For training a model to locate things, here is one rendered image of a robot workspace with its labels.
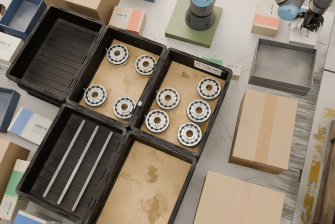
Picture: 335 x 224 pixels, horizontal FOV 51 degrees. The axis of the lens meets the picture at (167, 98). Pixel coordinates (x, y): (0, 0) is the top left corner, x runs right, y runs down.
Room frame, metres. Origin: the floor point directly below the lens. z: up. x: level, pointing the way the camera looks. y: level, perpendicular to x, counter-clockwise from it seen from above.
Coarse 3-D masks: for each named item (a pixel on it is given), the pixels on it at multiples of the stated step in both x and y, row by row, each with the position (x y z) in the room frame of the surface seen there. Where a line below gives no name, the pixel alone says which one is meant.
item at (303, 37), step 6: (300, 24) 0.80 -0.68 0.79; (288, 30) 0.82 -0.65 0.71; (294, 30) 0.78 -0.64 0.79; (300, 30) 0.77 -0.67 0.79; (306, 30) 0.77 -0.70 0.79; (288, 36) 0.78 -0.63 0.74; (294, 36) 0.74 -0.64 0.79; (300, 36) 0.74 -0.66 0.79; (306, 36) 0.73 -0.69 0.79; (312, 36) 0.73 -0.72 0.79; (288, 42) 0.73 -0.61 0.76; (294, 42) 0.72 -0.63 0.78; (300, 42) 0.71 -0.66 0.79; (306, 42) 0.70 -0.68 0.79; (312, 42) 0.70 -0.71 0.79
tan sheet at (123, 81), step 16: (128, 48) 0.79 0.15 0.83; (128, 64) 0.71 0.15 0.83; (96, 80) 0.65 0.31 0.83; (112, 80) 0.64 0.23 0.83; (128, 80) 0.63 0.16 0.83; (144, 80) 0.62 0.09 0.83; (96, 96) 0.58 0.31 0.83; (112, 96) 0.57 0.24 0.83; (128, 96) 0.55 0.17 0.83; (112, 112) 0.49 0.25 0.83
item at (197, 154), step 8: (168, 48) 0.71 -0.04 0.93; (192, 56) 0.65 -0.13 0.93; (160, 64) 0.64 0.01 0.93; (208, 64) 0.61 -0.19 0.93; (216, 64) 0.60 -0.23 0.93; (232, 72) 0.55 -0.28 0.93; (152, 80) 0.57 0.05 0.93; (224, 88) 0.49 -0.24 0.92; (144, 96) 0.51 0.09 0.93; (144, 104) 0.47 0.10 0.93; (216, 104) 0.43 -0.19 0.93; (136, 112) 0.44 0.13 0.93; (216, 112) 0.39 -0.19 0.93; (136, 120) 0.41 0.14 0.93; (136, 128) 0.37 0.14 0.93; (208, 128) 0.33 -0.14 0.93; (152, 136) 0.34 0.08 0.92; (168, 144) 0.29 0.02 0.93; (200, 144) 0.27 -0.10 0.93; (192, 152) 0.25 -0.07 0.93; (200, 152) 0.24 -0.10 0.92
